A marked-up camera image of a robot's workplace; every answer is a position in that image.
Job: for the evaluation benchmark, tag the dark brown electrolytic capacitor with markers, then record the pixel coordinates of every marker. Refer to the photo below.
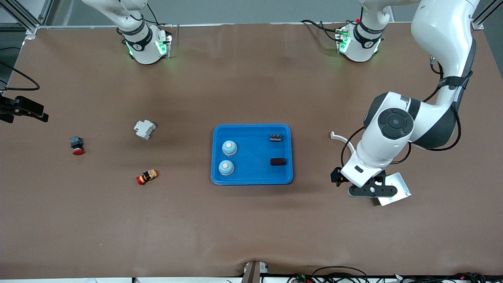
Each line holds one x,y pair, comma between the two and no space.
278,162

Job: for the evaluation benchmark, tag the silver metal plate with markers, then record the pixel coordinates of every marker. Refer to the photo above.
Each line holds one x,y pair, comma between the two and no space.
401,187

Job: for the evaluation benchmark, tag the blue call bell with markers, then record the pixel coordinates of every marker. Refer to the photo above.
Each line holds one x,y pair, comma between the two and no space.
226,168
229,148

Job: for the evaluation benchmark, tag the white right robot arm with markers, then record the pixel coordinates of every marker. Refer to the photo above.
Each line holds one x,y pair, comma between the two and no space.
141,43

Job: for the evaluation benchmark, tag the black capacitor with terminals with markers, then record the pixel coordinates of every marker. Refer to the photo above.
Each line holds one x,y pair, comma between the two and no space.
276,138

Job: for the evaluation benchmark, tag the brown table cover mat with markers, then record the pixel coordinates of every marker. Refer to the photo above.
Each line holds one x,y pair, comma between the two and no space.
251,228

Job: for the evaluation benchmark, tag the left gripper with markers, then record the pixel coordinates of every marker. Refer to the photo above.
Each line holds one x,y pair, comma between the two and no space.
336,175

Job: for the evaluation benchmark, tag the grey table edge clamp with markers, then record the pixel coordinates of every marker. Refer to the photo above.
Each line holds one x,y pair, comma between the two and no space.
251,273

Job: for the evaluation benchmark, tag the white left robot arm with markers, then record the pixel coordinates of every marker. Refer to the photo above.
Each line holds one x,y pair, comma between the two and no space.
440,27

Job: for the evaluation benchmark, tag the red yellow emergency stop button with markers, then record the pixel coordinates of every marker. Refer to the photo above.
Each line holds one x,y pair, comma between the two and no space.
147,177

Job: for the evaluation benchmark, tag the white curved bracket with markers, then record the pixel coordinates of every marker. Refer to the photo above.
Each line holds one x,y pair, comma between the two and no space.
333,136

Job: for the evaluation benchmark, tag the aluminium frame profile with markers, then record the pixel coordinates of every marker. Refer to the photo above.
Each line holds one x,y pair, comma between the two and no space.
479,26
30,28

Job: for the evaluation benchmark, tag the blue plastic tray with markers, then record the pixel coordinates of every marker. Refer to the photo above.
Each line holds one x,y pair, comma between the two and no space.
251,173

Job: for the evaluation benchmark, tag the white circuit breaker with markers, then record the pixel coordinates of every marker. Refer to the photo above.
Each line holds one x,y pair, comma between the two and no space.
144,129

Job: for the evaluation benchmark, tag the red mushroom pushbutton switch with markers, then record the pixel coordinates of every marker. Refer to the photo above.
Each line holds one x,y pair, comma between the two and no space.
76,142

